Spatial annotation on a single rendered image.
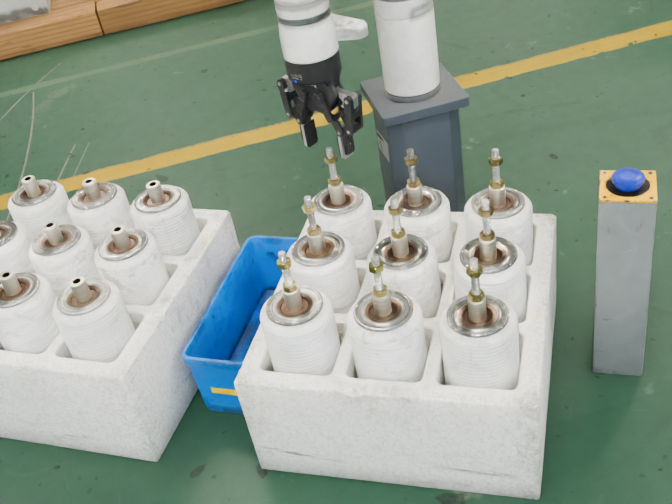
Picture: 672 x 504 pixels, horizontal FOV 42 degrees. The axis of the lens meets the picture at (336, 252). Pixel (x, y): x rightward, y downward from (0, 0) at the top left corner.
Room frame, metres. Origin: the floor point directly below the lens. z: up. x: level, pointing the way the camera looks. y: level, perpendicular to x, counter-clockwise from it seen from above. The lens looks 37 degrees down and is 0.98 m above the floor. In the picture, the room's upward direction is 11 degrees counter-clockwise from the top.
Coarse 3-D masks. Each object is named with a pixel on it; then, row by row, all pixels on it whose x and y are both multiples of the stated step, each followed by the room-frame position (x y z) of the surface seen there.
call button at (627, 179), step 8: (624, 168) 0.91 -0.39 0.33; (632, 168) 0.91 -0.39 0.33; (616, 176) 0.89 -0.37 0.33; (624, 176) 0.89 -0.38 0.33; (632, 176) 0.89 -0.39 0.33; (640, 176) 0.88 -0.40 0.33; (616, 184) 0.89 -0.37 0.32; (624, 184) 0.88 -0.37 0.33; (632, 184) 0.87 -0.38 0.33; (640, 184) 0.88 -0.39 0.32
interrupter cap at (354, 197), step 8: (320, 192) 1.10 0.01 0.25; (328, 192) 1.10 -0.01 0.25; (352, 192) 1.09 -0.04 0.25; (360, 192) 1.08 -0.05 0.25; (320, 200) 1.08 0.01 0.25; (328, 200) 1.09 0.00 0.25; (352, 200) 1.07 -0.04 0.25; (360, 200) 1.06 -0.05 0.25; (320, 208) 1.06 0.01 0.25; (328, 208) 1.06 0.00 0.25; (336, 208) 1.06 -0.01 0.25; (344, 208) 1.05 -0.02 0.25; (352, 208) 1.05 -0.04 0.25
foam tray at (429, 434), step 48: (528, 288) 0.91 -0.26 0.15; (432, 336) 0.83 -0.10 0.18; (528, 336) 0.79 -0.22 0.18; (240, 384) 0.81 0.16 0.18; (288, 384) 0.79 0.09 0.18; (336, 384) 0.78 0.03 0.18; (384, 384) 0.76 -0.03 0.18; (432, 384) 0.74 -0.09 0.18; (528, 384) 0.71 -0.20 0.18; (288, 432) 0.79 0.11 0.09; (336, 432) 0.77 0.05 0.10; (384, 432) 0.74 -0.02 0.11; (432, 432) 0.72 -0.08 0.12; (480, 432) 0.70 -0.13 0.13; (528, 432) 0.68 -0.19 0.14; (384, 480) 0.75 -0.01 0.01; (432, 480) 0.73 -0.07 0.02; (480, 480) 0.70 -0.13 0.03; (528, 480) 0.68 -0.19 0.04
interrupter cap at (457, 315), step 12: (456, 300) 0.81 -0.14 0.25; (492, 300) 0.79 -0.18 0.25; (456, 312) 0.78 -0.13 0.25; (492, 312) 0.77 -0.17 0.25; (504, 312) 0.77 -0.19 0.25; (456, 324) 0.76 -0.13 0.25; (468, 324) 0.76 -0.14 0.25; (480, 324) 0.76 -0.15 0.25; (492, 324) 0.75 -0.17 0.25; (504, 324) 0.75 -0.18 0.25; (468, 336) 0.74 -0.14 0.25; (480, 336) 0.74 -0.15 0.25
